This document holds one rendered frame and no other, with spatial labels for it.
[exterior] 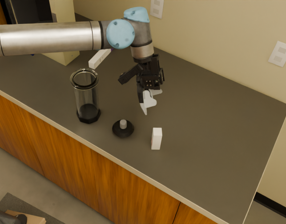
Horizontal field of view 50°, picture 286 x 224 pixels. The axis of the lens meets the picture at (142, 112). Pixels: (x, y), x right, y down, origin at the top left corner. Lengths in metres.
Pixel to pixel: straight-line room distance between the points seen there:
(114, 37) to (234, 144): 0.76
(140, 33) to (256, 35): 0.66
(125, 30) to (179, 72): 0.80
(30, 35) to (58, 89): 0.71
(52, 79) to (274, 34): 1.03
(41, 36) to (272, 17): 0.96
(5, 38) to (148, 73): 0.47
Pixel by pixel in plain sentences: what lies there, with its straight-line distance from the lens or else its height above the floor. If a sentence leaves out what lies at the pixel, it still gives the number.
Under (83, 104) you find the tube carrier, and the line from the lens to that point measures 1.24.
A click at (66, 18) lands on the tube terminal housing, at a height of 1.19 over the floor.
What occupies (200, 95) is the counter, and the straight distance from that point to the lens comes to 1.49.
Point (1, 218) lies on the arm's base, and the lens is 0.97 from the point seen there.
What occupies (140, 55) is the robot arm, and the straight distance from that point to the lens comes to 1.00.
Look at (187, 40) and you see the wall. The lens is 1.63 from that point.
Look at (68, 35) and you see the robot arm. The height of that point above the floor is 1.52.
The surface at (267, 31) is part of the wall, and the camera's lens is 1.46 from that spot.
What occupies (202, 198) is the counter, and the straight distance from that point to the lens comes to 1.19.
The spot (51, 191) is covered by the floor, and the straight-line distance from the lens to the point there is 2.25.
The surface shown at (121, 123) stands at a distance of 1.24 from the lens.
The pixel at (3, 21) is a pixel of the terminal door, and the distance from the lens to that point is 1.67.
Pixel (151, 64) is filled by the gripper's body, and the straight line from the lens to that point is 1.03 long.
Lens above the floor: 1.99
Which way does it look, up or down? 50 degrees down
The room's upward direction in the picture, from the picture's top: 5 degrees clockwise
